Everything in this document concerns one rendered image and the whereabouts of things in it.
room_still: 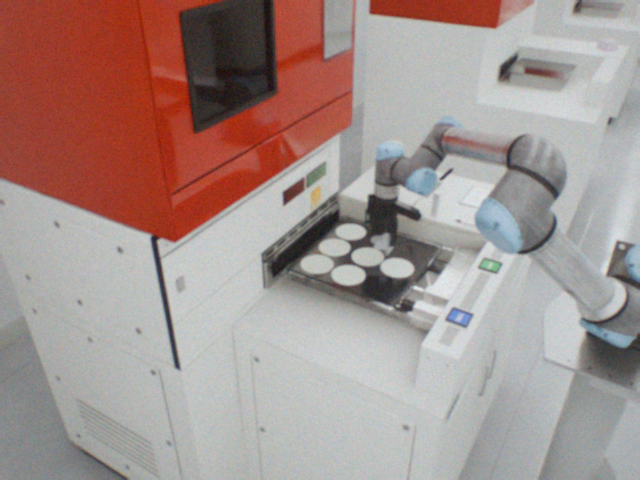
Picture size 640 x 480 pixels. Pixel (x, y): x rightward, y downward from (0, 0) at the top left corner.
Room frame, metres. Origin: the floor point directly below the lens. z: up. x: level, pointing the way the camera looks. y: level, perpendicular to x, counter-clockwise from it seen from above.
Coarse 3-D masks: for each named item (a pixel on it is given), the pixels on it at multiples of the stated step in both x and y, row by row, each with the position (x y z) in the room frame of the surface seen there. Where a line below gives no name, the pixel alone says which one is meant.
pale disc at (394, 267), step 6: (390, 258) 1.43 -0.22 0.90; (396, 258) 1.43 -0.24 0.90; (384, 264) 1.40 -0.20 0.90; (390, 264) 1.40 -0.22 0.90; (396, 264) 1.40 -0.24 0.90; (402, 264) 1.40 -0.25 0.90; (408, 264) 1.40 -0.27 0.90; (384, 270) 1.37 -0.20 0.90; (390, 270) 1.37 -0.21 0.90; (396, 270) 1.37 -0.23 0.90; (402, 270) 1.37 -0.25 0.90; (408, 270) 1.37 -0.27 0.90; (390, 276) 1.34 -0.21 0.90; (396, 276) 1.34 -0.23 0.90; (402, 276) 1.34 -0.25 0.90
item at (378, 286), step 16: (336, 224) 1.63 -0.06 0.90; (320, 240) 1.53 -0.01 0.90; (352, 240) 1.53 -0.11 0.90; (368, 240) 1.54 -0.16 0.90; (400, 240) 1.53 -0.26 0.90; (416, 240) 1.53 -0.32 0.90; (304, 256) 1.44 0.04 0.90; (336, 256) 1.44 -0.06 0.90; (384, 256) 1.44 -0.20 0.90; (400, 256) 1.44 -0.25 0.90; (416, 256) 1.44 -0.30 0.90; (304, 272) 1.36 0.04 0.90; (368, 272) 1.36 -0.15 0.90; (416, 272) 1.36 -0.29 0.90; (352, 288) 1.28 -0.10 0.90; (368, 288) 1.28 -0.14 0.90; (384, 288) 1.28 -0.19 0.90; (400, 288) 1.28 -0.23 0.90
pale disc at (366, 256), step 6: (354, 252) 1.46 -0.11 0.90; (360, 252) 1.46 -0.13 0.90; (366, 252) 1.46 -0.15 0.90; (372, 252) 1.46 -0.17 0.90; (378, 252) 1.46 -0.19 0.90; (354, 258) 1.43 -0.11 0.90; (360, 258) 1.43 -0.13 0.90; (366, 258) 1.43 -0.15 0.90; (372, 258) 1.43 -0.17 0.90; (378, 258) 1.43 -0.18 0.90; (360, 264) 1.40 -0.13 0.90; (366, 264) 1.40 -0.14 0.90; (372, 264) 1.40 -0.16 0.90
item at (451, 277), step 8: (448, 264) 1.43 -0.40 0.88; (456, 264) 1.43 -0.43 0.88; (464, 264) 1.43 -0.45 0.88; (448, 272) 1.39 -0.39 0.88; (456, 272) 1.39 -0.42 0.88; (464, 272) 1.39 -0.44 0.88; (440, 280) 1.35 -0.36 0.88; (448, 280) 1.35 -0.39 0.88; (456, 280) 1.35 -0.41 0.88; (440, 288) 1.31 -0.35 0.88; (448, 288) 1.31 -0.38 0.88; (456, 288) 1.31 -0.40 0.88; (432, 304) 1.23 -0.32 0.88; (416, 320) 1.17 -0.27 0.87; (424, 320) 1.17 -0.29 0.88; (424, 328) 1.16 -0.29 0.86
